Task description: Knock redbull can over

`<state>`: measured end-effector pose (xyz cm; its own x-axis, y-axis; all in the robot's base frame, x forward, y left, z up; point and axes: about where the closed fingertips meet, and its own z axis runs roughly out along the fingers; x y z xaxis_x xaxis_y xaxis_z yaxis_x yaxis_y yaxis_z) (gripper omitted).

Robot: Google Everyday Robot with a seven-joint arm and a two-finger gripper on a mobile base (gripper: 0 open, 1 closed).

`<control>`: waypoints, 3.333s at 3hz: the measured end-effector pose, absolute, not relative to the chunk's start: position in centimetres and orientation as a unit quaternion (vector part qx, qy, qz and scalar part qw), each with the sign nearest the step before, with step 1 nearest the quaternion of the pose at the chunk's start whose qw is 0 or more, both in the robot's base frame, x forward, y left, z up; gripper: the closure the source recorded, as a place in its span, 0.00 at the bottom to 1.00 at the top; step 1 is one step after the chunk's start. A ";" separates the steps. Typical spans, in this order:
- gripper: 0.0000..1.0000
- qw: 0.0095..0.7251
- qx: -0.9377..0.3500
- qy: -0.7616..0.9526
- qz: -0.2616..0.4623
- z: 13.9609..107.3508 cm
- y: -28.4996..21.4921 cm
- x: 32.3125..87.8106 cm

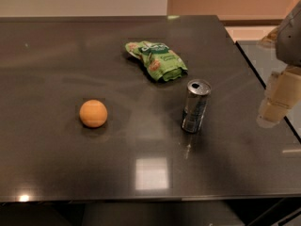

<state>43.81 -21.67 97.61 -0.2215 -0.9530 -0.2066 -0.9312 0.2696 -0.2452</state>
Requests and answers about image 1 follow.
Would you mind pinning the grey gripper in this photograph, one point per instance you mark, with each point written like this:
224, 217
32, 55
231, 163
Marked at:
290, 44

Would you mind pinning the silver redbull can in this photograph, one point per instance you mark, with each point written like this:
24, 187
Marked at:
198, 92

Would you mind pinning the grey side table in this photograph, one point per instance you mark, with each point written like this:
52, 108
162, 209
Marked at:
263, 62

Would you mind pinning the green snack bag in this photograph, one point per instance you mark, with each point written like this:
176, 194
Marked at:
161, 63

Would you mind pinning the orange ball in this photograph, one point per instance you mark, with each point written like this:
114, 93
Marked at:
93, 114

